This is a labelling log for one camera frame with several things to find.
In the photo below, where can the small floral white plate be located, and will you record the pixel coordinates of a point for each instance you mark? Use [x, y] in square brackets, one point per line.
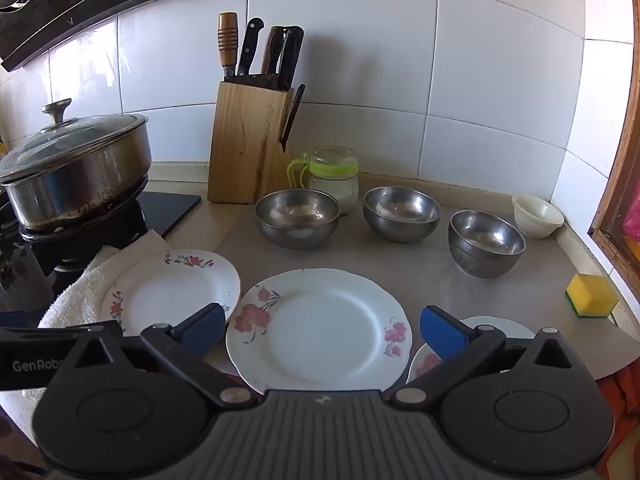
[495, 324]

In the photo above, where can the wooden window frame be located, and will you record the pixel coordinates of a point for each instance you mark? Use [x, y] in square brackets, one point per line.
[612, 210]

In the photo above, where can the green lid glass jar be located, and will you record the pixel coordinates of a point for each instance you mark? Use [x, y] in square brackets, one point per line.
[332, 180]

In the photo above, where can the yellow green sponge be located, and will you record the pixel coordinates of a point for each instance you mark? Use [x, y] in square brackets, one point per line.
[592, 292]

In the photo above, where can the steel cooking pot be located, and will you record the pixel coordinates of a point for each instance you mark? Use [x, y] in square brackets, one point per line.
[80, 185]

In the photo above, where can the deep steel bowl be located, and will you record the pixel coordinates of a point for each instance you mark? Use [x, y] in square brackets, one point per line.
[485, 247]

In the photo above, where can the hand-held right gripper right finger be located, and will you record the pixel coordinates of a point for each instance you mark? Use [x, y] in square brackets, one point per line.
[442, 332]

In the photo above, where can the wide shallow steel bowl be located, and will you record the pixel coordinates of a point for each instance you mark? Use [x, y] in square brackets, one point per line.
[297, 220]

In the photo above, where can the wooden knife block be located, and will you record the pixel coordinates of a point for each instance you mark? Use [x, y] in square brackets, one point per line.
[240, 150]

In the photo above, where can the black gas stove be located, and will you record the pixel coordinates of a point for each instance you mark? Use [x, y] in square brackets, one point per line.
[165, 210]

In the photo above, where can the round steel bowl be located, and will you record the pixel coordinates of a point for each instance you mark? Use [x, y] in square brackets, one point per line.
[400, 215]

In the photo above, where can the large floral white plate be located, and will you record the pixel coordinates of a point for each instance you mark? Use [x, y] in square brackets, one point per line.
[320, 325]

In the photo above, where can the black kitchen scissors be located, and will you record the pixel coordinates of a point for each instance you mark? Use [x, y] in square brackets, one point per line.
[292, 115]

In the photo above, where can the white towel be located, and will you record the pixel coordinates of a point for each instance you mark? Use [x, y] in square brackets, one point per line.
[85, 285]

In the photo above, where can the medium floral white plate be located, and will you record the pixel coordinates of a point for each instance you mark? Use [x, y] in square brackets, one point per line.
[170, 290]

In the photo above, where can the black range hood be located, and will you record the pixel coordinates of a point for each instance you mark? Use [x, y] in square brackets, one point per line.
[100, 0]

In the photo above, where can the glass pot lid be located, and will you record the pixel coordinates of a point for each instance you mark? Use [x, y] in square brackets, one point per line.
[75, 135]

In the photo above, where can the red patterned cloth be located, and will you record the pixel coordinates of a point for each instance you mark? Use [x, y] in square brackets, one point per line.
[622, 410]

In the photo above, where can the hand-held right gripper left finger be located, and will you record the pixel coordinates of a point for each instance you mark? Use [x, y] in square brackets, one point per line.
[200, 330]

